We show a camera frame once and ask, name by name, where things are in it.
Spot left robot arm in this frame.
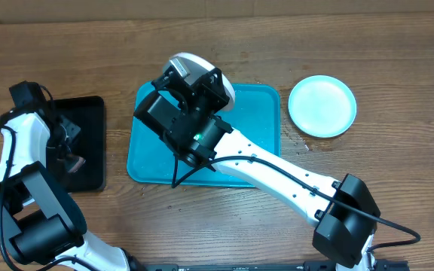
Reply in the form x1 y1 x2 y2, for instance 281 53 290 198
0 81 142 270

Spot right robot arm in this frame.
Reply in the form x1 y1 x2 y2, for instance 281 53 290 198
133 68 421 269

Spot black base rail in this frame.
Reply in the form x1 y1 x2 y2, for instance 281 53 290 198
145 260 410 271

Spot white plate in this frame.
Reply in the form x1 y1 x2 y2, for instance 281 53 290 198
162 52 235 111

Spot teal plastic tray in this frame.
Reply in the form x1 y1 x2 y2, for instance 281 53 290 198
127 84 280 187

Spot cardboard backdrop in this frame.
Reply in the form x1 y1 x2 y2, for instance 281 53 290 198
0 0 434 24

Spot black plastic tray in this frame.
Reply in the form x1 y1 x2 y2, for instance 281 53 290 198
47 96 106 193

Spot light blue plate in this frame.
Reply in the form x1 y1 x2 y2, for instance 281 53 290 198
288 75 357 139

